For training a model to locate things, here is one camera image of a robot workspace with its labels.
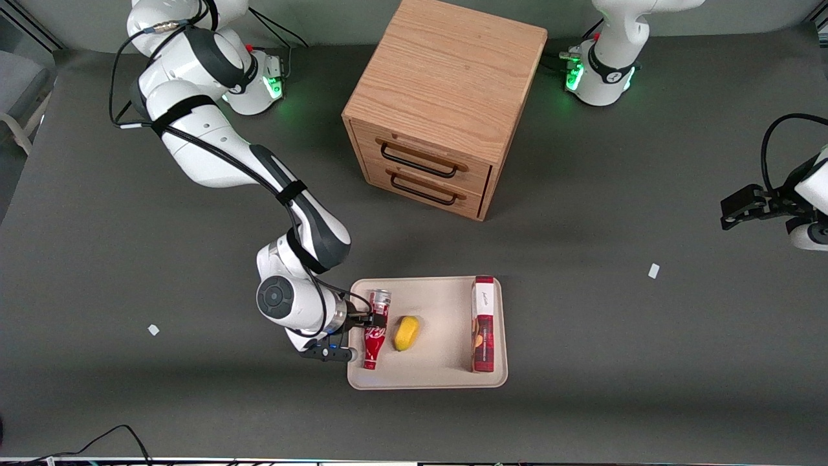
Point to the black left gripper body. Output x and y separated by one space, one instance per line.
776 200

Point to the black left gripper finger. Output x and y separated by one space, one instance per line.
744 199
731 222

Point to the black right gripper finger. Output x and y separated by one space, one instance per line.
367 320
387 314

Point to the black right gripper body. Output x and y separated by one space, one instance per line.
358 318

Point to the red coke bottle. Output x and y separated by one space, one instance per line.
370 349

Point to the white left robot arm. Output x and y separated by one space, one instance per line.
608 58

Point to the beige plastic tray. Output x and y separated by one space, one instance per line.
440 369

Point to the yellow lemon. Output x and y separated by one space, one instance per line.
406 333

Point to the red white snack box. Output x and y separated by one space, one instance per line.
484 336

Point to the wooden drawer front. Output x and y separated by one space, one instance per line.
420 194
420 152

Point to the wooden drawer cabinet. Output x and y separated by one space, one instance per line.
446 71

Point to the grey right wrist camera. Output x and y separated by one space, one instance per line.
330 354

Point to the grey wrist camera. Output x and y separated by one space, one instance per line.
330 354
808 236

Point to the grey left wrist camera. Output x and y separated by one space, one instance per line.
808 236

